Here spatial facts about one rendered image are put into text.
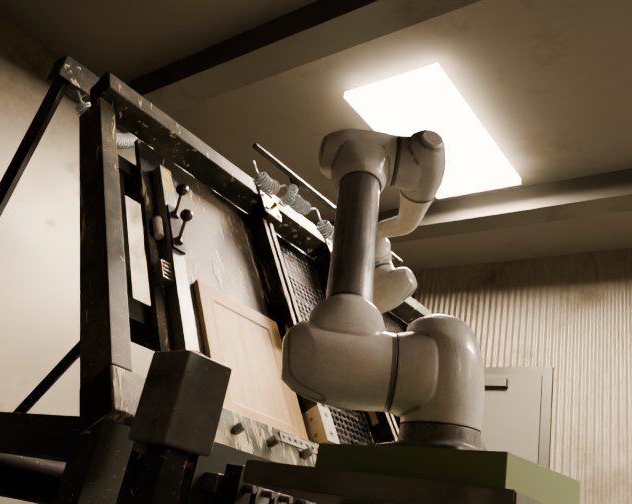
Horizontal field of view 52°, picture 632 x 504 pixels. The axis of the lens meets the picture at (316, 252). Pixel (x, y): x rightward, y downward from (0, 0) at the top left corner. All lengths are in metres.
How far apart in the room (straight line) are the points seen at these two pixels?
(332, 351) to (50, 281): 3.13
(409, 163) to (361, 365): 0.61
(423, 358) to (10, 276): 3.16
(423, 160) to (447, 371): 0.60
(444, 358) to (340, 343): 0.20
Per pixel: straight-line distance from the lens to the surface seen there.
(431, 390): 1.24
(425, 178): 1.68
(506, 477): 1.08
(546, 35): 3.57
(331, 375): 1.23
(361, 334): 1.26
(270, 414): 1.93
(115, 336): 1.56
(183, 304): 1.85
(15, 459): 2.11
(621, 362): 5.12
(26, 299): 4.13
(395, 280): 2.07
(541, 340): 5.34
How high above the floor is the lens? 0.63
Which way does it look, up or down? 24 degrees up
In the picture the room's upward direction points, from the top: 12 degrees clockwise
